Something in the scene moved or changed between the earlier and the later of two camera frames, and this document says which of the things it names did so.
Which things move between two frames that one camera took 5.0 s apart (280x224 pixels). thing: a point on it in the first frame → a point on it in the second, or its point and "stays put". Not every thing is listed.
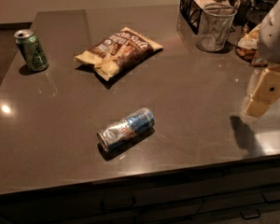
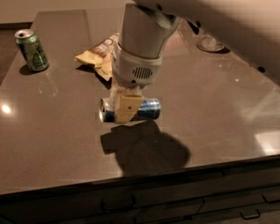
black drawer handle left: [119, 206] stays put
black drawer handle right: [273, 196] stays put
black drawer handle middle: [250, 214] stays put
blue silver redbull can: [115, 133] → [150, 109]
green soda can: [31, 49] stays put
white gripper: [274, 42] → [134, 70]
